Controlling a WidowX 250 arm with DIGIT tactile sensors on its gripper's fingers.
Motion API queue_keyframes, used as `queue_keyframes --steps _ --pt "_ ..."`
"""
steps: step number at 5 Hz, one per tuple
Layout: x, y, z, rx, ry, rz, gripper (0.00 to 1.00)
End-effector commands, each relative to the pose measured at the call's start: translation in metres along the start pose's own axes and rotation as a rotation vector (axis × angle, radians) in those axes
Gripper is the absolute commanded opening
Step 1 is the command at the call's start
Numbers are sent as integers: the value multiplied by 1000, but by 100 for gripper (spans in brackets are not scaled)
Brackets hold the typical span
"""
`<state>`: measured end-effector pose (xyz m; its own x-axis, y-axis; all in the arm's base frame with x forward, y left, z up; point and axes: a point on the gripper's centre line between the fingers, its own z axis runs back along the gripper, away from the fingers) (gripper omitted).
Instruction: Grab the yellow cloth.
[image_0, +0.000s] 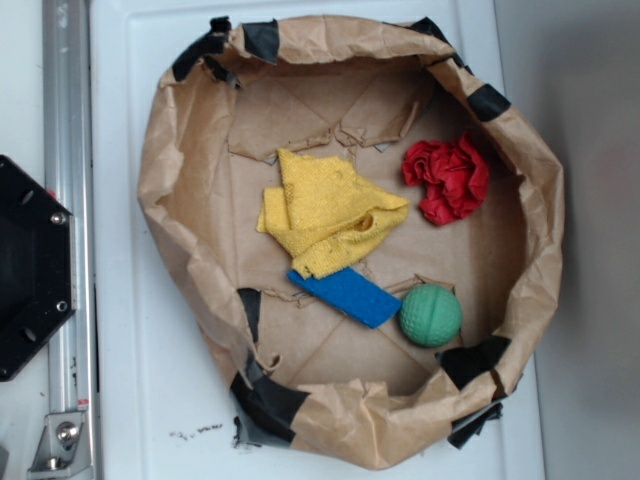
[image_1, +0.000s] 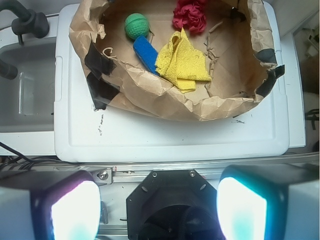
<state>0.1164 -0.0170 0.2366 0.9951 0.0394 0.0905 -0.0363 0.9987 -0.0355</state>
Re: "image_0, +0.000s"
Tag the brown paper bag bin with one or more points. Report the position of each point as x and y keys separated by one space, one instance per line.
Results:
x=303 y=373

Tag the aluminium extrusion rail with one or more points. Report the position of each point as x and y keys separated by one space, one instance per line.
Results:
x=72 y=351

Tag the metal corner bracket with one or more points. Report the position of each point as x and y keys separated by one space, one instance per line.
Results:
x=63 y=451

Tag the blue rectangular sponge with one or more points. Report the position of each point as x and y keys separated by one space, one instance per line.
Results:
x=351 y=293

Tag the red crumpled paper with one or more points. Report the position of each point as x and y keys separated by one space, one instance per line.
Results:
x=455 y=175

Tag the yellow cloth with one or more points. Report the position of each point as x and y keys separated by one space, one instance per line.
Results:
x=326 y=215

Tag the green dimpled ball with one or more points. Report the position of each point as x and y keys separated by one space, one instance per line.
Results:
x=430 y=316

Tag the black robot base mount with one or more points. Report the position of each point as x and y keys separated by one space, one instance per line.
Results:
x=36 y=268

